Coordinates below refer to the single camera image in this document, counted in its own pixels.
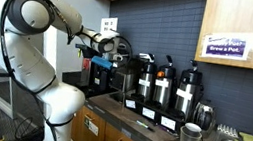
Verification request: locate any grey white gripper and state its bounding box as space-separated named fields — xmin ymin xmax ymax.
xmin=101 ymin=50 xmax=127 ymax=68

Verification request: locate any black marker with green label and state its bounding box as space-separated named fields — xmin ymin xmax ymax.
xmin=134 ymin=118 xmax=157 ymax=133

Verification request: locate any steel and black coffee grinder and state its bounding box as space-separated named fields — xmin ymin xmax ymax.
xmin=107 ymin=52 xmax=144 ymax=95

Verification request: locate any black coffee brewer machine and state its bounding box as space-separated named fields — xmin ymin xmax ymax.
xmin=67 ymin=42 xmax=117 ymax=101

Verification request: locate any steel airpot with black lid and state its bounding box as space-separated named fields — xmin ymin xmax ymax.
xmin=134 ymin=52 xmax=160 ymax=105

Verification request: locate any steel airpot with orange button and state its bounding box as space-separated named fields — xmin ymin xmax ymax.
xmin=150 ymin=53 xmax=180 ymax=111

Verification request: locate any black airpot rack with labels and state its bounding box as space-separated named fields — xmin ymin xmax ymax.
xmin=120 ymin=92 xmax=190 ymax=135

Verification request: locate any green and white sticker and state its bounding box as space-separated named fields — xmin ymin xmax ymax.
xmin=82 ymin=117 xmax=101 ymax=137

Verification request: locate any wooden cabinet door with sticker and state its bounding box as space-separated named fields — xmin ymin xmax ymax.
xmin=70 ymin=103 xmax=111 ymax=141

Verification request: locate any large steel airpot white tape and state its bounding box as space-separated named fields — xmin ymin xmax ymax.
xmin=172 ymin=58 xmax=209 ymax=123

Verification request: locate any purple pen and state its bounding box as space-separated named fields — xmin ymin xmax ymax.
xmin=157 ymin=124 xmax=181 ymax=138

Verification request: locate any black mug with white inside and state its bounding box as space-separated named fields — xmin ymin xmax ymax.
xmin=182 ymin=121 xmax=207 ymax=141

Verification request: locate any glass coffee carafe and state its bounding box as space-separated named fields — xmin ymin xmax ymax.
xmin=189 ymin=97 xmax=220 ymax=139

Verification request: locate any purple and white paper sign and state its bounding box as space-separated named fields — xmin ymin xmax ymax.
xmin=200 ymin=25 xmax=253 ymax=65

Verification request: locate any metal drying rack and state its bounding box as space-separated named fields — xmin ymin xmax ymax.
xmin=215 ymin=123 xmax=240 ymax=139

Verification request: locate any white wall notice paper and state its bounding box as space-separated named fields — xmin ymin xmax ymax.
xmin=99 ymin=14 xmax=120 ymax=36

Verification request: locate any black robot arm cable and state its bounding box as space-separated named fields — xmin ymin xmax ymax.
xmin=0 ymin=0 xmax=141 ymax=141

